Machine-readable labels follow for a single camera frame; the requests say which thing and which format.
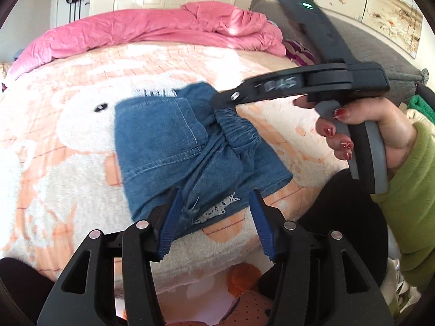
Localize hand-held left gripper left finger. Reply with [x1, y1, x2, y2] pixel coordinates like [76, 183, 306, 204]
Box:
[39, 187, 185, 326]

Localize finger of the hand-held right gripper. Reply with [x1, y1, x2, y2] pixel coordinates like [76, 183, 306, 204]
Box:
[209, 81, 254, 113]

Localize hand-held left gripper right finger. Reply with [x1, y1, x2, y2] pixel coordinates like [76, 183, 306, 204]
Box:
[248, 188, 396, 326]

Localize blue denim pants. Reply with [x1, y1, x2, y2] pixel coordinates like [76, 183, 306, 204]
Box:
[114, 81, 294, 239]

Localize person's right forearm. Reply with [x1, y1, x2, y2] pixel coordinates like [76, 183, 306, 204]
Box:
[370, 120, 435, 293]

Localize person's right hand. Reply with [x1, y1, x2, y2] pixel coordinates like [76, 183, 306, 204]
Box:
[294, 95, 417, 171]

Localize purple striped pillow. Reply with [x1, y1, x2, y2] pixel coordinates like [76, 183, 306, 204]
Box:
[284, 39, 316, 67]

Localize grey quilted headboard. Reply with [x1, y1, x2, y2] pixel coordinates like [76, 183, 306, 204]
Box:
[250, 0, 425, 106]

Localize orange plush toy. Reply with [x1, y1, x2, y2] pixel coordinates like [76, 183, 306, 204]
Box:
[163, 264, 283, 326]

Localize green towel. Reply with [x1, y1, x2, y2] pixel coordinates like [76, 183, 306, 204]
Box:
[407, 94, 435, 123]

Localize pink duvet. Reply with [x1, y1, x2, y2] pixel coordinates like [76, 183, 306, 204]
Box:
[5, 2, 287, 81]

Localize peach printed fleece blanket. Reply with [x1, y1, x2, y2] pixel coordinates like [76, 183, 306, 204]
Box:
[0, 41, 350, 326]

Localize person's left leg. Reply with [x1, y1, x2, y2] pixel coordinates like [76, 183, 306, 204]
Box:
[0, 257, 58, 326]

